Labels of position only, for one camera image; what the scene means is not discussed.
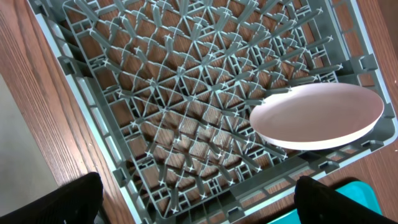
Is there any large pink plate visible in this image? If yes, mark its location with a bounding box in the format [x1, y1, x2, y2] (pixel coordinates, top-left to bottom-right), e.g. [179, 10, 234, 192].
[249, 83, 385, 151]

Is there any teal plastic serving tray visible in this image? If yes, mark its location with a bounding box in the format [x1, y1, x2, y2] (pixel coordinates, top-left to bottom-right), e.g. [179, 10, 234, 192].
[269, 180, 382, 224]

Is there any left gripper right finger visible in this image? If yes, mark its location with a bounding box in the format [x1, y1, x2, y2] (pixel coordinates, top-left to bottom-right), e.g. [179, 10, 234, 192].
[294, 176, 397, 224]

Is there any grey plastic dish rack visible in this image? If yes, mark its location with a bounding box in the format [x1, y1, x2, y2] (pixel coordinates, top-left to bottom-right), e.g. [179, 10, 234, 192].
[29, 0, 397, 223]

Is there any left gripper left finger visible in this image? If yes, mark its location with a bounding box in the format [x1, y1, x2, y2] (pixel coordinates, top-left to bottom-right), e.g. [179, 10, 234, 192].
[1, 172, 103, 224]

